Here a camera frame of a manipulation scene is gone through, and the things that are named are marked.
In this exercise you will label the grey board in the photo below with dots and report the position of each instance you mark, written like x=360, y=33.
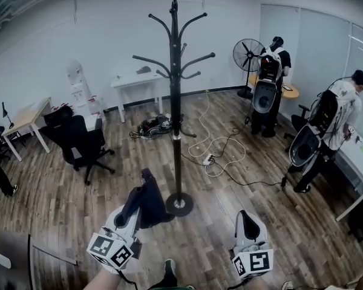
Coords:
x=54, y=254

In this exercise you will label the pile of black gear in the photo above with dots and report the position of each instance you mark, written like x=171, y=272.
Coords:
x=152, y=124

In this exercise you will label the person's left forearm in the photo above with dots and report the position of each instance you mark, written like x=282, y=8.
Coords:
x=101, y=281

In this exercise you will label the person's right forearm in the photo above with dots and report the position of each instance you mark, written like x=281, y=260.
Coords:
x=255, y=285

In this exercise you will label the black standing fan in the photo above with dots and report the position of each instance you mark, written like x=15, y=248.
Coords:
x=248, y=54

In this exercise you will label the person's left shoe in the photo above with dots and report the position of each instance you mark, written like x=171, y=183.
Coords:
x=170, y=267

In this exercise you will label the white water dispenser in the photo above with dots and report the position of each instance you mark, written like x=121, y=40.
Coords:
x=78, y=86

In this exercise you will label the black item on white table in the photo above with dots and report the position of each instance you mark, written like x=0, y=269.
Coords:
x=143, y=69

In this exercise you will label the black coat rack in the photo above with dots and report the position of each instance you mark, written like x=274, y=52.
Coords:
x=176, y=150

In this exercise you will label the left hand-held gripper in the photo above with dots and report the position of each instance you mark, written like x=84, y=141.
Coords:
x=121, y=231

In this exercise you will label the black office chair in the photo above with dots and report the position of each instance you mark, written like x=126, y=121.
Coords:
x=81, y=140
x=299, y=122

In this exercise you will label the dark table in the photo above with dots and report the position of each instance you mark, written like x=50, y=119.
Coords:
x=18, y=252

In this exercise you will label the person's green shirt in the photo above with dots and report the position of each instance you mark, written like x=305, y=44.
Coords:
x=172, y=288

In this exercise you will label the long white desk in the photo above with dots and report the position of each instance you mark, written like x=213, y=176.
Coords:
x=355, y=162

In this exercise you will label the black desk lamp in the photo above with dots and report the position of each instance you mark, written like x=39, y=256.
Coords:
x=10, y=125

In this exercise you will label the small tablet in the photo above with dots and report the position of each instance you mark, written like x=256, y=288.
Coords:
x=286, y=87

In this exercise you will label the dark navy cloth garment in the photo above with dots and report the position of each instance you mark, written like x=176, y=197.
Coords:
x=151, y=201

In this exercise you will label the round yellow table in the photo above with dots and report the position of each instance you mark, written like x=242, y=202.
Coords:
x=290, y=93

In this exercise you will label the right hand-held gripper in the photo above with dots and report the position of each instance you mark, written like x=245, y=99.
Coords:
x=263, y=240

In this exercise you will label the light wooden desk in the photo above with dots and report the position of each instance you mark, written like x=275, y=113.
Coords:
x=27, y=116

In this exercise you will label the white table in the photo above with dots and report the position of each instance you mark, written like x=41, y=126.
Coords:
x=133, y=78

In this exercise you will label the white box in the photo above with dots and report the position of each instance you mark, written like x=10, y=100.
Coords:
x=93, y=122

